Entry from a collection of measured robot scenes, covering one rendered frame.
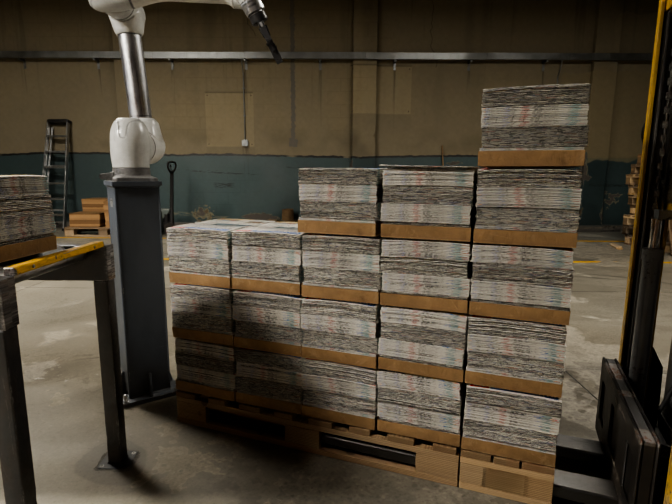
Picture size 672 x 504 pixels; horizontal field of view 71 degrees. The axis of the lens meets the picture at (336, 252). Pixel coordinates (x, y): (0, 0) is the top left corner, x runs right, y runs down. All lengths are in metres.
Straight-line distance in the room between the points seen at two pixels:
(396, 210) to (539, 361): 0.64
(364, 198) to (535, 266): 0.57
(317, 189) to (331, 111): 6.85
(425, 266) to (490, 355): 0.34
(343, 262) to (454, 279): 0.38
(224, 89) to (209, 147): 1.01
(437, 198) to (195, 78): 7.61
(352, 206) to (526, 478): 1.04
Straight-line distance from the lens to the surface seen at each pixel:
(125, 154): 2.25
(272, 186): 8.48
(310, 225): 1.64
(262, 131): 8.53
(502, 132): 1.50
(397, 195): 1.54
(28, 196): 1.60
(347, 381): 1.74
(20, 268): 1.37
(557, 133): 1.50
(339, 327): 1.68
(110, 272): 1.78
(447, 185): 1.51
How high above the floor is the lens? 1.05
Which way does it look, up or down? 10 degrees down
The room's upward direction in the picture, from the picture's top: straight up
